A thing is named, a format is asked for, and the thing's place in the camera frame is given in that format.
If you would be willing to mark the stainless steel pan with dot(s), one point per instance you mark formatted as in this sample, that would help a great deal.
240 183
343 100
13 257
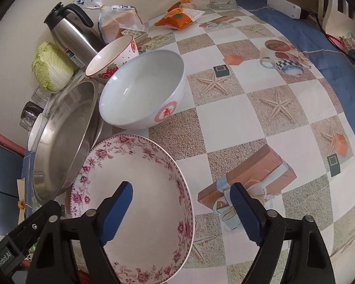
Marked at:
65 130

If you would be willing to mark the large white bowl red emblem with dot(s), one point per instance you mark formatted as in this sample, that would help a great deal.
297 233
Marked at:
136 94

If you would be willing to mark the white plastic box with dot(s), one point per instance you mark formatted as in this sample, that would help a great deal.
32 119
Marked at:
284 6

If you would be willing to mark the small white dish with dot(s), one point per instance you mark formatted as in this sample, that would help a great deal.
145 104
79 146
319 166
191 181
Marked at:
35 133

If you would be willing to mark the glass jar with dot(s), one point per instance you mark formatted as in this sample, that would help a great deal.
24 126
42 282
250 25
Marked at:
41 96
29 115

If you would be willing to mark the blue board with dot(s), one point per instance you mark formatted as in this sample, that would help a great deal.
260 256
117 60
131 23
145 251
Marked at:
3 171

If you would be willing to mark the printed checkered tablecloth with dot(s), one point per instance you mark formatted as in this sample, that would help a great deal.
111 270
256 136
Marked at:
224 118

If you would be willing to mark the white paper card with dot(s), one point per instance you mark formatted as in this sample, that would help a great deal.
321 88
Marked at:
23 192

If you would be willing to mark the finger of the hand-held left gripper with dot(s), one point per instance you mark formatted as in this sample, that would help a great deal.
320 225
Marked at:
44 213

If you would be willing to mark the orange snack packet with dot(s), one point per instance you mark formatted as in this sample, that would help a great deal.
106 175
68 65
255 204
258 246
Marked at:
180 4
177 17

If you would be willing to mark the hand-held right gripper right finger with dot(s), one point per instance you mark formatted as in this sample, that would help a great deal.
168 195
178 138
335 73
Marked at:
245 216

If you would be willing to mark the stainless steel thermos jug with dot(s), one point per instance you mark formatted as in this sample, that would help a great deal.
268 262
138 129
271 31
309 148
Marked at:
71 32

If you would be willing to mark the strawberry print bowl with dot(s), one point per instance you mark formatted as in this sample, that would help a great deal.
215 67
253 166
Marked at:
112 56

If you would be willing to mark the pink floral plate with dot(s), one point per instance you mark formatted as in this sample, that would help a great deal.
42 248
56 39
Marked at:
153 183

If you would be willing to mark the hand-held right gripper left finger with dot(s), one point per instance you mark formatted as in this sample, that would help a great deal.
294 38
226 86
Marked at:
118 213

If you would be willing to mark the napa cabbage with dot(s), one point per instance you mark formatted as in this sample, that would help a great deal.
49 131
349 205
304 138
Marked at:
50 65

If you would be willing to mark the pink tube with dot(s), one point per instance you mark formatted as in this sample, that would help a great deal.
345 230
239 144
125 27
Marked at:
9 143

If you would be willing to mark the bagged sliced bread loaf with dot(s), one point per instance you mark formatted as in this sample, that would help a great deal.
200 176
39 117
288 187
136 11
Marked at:
121 20

